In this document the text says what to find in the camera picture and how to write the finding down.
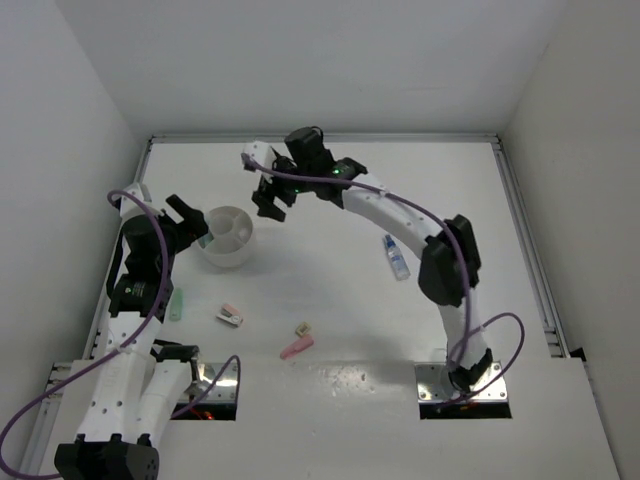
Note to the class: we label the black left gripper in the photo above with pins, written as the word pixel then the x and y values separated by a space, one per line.
pixel 192 218

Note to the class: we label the small yellow eraser block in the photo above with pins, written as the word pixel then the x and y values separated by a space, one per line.
pixel 303 329

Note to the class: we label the green highlighter clear cap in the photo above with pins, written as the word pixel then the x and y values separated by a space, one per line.
pixel 205 240

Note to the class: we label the small green highlighter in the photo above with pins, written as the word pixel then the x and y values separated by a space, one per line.
pixel 175 306

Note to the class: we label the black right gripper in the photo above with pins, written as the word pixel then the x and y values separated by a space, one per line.
pixel 264 199

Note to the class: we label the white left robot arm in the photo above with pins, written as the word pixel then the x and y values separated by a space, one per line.
pixel 137 389

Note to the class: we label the pink white stapler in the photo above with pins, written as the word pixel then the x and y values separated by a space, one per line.
pixel 230 316

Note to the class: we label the white round divided container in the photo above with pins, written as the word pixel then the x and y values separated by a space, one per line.
pixel 233 234

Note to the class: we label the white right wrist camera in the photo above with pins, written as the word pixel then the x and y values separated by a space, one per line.
pixel 257 153

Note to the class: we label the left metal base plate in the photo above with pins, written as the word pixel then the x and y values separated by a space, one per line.
pixel 221 387

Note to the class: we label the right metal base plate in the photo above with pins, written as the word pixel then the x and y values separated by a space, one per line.
pixel 434 385

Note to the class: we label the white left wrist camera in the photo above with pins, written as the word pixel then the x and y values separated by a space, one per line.
pixel 129 197

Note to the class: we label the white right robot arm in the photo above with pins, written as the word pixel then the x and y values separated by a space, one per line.
pixel 447 251

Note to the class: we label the metal base plate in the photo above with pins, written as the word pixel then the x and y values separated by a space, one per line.
pixel 434 385
pixel 221 387

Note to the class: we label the clear blue spray bottle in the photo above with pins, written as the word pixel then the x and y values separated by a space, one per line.
pixel 396 259

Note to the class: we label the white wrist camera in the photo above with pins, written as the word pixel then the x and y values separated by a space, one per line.
pixel 129 197
pixel 257 153

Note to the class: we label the pink highlighter pen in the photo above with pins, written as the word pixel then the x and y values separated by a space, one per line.
pixel 298 346

